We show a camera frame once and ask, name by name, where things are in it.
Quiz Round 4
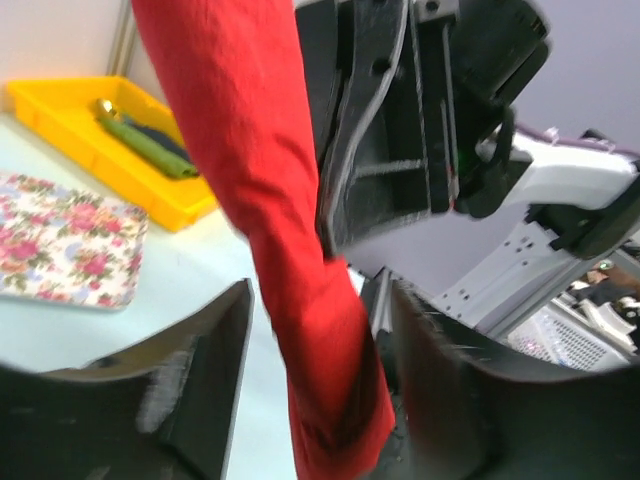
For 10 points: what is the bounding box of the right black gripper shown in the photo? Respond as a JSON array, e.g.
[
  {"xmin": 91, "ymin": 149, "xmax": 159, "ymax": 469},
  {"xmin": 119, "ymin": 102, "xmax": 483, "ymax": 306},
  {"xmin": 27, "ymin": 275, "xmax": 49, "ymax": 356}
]
[{"xmin": 296, "ymin": 0, "xmax": 500, "ymax": 256}]

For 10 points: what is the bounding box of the yellow plastic tray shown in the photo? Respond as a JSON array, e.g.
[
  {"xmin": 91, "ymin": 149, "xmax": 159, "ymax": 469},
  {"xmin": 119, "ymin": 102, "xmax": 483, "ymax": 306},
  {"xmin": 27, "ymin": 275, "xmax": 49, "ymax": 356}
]
[{"xmin": 7, "ymin": 76, "xmax": 218, "ymax": 232}]

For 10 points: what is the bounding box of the gold spoon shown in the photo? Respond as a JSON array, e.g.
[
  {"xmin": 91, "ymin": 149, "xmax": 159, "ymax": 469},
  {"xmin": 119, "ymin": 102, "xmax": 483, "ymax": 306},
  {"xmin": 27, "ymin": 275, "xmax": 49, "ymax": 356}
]
[{"xmin": 96, "ymin": 99, "xmax": 121, "ymax": 121}]

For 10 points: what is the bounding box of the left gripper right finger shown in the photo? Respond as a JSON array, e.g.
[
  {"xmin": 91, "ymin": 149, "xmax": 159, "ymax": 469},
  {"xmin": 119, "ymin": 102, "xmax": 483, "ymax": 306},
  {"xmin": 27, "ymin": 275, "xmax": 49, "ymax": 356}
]
[{"xmin": 390, "ymin": 281, "xmax": 639, "ymax": 479}]

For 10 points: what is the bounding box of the black rolled napkin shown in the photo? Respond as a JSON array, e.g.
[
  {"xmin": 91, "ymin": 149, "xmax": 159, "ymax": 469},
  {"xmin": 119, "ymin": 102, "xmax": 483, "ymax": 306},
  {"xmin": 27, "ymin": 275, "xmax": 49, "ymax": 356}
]
[{"xmin": 123, "ymin": 115, "xmax": 191, "ymax": 163}]

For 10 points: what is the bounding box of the red paper napkin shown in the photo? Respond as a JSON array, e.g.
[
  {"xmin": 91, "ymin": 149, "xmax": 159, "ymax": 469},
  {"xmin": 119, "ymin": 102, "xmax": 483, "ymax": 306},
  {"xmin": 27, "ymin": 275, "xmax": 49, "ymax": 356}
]
[{"xmin": 132, "ymin": 0, "xmax": 395, "ymax": 479}]

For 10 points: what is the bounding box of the right aluminium frame post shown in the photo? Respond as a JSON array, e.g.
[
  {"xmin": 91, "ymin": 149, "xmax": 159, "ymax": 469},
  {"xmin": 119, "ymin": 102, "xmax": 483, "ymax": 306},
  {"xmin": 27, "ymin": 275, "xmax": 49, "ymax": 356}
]
[{"xmin": 106, "ymin": 0, "xmax": 138, "ymax": 77}]

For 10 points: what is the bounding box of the floral cloth mat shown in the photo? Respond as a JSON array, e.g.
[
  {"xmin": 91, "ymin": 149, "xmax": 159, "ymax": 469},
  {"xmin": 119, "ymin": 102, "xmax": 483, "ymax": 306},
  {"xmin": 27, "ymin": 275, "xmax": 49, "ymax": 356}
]
[{"xmin": 1, "ymin": 173, "xmax": 149, "ymax": 309}]

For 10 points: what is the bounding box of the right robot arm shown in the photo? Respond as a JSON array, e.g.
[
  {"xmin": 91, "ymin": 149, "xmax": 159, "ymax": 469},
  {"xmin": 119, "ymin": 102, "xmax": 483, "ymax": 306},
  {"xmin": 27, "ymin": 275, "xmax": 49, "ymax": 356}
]
[{"xmin": 295, "ymin": 1, "xmax": 639, "ymax": 334}]

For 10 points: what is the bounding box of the green rolled napkin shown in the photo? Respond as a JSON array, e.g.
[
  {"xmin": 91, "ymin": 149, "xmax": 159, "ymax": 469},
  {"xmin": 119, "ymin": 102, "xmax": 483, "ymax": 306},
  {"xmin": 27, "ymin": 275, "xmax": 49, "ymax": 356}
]
[{"xmin": 98, "ymin": 117, "xmax": 199, "ymax": 180}]

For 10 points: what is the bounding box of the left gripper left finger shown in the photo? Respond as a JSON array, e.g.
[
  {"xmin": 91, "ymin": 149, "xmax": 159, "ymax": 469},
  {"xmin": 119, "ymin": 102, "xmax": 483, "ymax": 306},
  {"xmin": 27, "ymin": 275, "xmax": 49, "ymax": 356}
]
[{"xmin": 1, "ymin": 280, "xmax": 253, "ymax": 480}]

